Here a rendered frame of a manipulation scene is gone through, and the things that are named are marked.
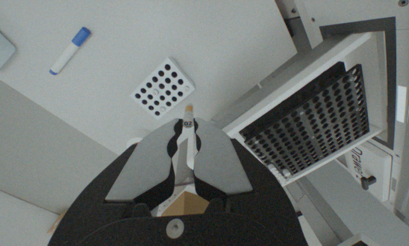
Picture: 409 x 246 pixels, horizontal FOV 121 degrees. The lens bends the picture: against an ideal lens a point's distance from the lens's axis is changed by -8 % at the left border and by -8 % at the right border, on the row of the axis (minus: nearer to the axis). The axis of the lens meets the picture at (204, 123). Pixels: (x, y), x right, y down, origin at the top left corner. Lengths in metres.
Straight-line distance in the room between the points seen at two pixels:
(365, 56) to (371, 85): 0.06
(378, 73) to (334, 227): 0.97
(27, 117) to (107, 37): 1.66
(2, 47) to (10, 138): 1.86
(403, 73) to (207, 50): 0.31
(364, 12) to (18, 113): 2.12
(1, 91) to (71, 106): 1.51
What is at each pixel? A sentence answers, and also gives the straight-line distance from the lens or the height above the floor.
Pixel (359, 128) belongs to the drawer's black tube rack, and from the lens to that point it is 0.41.
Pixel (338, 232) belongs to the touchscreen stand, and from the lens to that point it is 1.20.
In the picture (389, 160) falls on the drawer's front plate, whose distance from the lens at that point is 0.52.
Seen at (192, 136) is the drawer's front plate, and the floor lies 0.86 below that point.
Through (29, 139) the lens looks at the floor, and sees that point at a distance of 2.17.
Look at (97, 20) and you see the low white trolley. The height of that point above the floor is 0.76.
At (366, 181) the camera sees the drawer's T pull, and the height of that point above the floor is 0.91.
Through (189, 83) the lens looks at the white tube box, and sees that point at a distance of 0.30.
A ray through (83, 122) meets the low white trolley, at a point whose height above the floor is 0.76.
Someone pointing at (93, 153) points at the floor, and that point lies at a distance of 1.83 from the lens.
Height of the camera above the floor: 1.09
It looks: 59 degrees down
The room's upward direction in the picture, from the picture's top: 172 degrees clockwise
